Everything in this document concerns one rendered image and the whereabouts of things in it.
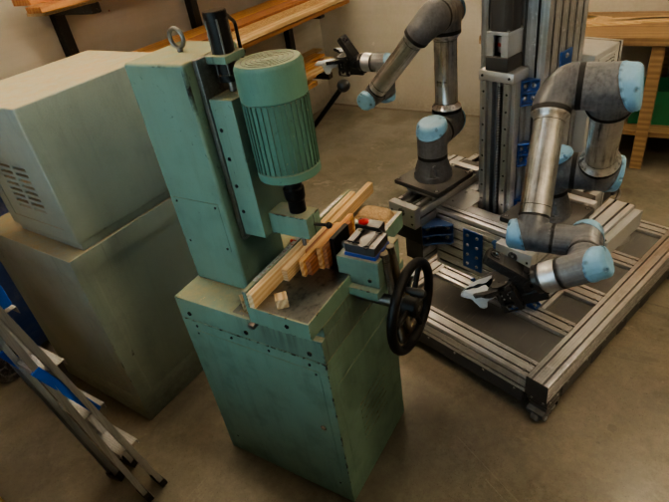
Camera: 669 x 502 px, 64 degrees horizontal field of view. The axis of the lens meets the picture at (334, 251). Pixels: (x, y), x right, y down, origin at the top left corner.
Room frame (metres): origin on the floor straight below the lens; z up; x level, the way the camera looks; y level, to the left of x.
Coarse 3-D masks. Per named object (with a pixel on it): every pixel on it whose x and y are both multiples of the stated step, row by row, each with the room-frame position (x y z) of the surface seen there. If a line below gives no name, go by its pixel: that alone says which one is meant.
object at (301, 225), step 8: (280, 208) 1.39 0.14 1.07; (288, 208) 1.38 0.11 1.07; (312, 208) 1.36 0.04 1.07; (272, 216) 1.37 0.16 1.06; (280, 216) 1.35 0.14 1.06; (288, 216) 1.34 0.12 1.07; (296, 216) 1.33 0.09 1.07; (304, 216) 1.32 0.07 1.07; (312, 216) 1.32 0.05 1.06; (272, 224) 1.37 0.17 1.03; (280, 224) 1.36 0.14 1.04; (288, 224) 1.34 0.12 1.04; (296, 224) 1.32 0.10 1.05; (304, 224) 1.30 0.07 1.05; (312, 224) 1.32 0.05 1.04; (280, 232) 1.36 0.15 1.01; (288, 232) 1.34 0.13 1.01; (296, 232) 1.32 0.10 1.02; (304, 232) 1.31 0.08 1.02; (312, 232) 1.31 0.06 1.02
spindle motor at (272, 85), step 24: (240, 72) 1.30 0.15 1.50; (264, 72) 1.27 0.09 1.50; (288, 72) 1.28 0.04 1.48; (240, 96) 1.32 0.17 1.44; (264, 96) 1.27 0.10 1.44; (288, 96) 1.28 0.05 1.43; (264, 120) 1.28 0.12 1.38; (288, 120) 1.27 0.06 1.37; (312, 120) 1.34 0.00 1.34; (264, 144) 1.29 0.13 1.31; (288, 144) 1.27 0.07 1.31; (312, 144) 1.31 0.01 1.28; (264, 168) 1.29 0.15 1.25; (288, 168) 1.27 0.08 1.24; (312, 168) 1.29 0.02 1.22
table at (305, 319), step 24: (336, 264) 1.30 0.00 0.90; (288, 288) 1.22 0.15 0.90; (312, 288) 1.20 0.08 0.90; (336, 288) 1.18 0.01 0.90; (360, 288) 1.20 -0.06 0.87; (384, 288) 1.20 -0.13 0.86; (264, 312) 1.13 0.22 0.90; (288, 312) 1.12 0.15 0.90; (312, 312) 1.10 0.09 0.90; (312, 336) 1.05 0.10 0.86
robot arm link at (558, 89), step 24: (576, 72) 1.25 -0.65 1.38; (552, 96) 1.24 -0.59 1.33; (552, 120) 1.21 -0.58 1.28; (552, 144) 1.17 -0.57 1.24; (528, 168) 1.17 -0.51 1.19; (552, 168) 1.14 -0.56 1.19; (528, 192) 1.12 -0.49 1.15; (552, 192) 1.11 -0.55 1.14; (528, 216) 1.08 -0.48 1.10; (528, 240) 1.04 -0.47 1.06; (552, 240) 1.02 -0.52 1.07
